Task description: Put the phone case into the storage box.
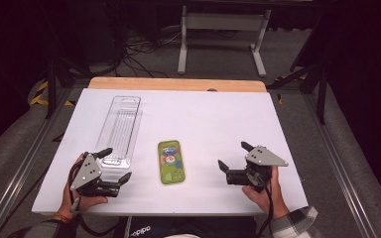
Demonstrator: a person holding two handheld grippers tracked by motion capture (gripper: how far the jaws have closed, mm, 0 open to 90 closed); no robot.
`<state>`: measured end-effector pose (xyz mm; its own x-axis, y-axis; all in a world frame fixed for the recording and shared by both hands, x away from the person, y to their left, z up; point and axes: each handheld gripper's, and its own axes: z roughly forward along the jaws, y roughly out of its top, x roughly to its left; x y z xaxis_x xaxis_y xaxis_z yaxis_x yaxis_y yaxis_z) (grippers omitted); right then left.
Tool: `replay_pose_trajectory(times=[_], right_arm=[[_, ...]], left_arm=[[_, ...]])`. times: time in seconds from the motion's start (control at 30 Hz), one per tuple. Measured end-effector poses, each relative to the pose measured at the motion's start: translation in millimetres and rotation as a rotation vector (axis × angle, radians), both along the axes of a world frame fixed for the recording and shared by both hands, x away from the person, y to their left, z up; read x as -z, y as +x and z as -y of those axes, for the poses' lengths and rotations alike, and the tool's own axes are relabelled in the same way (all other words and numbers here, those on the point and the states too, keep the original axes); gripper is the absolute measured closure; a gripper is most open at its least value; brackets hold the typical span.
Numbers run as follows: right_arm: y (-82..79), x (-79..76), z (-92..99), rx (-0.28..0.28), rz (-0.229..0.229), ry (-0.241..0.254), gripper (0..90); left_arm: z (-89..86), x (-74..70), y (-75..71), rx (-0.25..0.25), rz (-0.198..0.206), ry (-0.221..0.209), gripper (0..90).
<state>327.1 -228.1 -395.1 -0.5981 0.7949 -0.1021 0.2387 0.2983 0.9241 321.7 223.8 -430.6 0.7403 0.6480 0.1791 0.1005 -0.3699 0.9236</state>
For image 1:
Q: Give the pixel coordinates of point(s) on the orange wrist band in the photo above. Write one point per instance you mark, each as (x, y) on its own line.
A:
(61, 217)

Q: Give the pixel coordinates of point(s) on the black tripod stand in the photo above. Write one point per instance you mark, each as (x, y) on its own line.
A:
(50, 89)

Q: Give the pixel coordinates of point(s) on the white metal stand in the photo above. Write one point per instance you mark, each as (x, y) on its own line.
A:
(225, 21)

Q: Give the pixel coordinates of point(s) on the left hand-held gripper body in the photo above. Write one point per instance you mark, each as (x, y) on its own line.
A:
(86, 172)

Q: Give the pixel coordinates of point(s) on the aluminium rail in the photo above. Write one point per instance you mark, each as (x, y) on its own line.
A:
(338, 165)
(16, 178)

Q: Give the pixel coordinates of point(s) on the black metal stand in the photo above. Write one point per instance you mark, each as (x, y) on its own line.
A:
(321, 99)

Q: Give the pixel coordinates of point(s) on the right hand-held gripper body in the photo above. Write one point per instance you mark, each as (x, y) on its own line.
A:
(264, 157)

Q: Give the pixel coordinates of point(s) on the person's left hand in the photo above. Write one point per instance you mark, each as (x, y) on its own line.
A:
(66, 201)

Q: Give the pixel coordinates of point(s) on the green phone case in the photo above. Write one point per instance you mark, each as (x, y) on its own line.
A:
(171, 170)

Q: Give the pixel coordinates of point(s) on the white board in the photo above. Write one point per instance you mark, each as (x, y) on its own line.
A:
(211, 115)

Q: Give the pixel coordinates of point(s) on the person's right hand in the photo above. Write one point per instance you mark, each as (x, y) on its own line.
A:
(271, 201)

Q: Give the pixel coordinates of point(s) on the yellow black floor tape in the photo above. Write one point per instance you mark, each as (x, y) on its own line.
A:
(38, 99)

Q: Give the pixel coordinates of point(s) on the wooden table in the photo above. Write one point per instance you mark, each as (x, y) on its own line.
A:
(178, 84)

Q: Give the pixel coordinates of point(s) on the clear plastic tray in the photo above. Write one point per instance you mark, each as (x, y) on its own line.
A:
(121, 125)

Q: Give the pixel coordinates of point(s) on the person's black shirt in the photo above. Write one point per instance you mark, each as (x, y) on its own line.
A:
(195, 228)

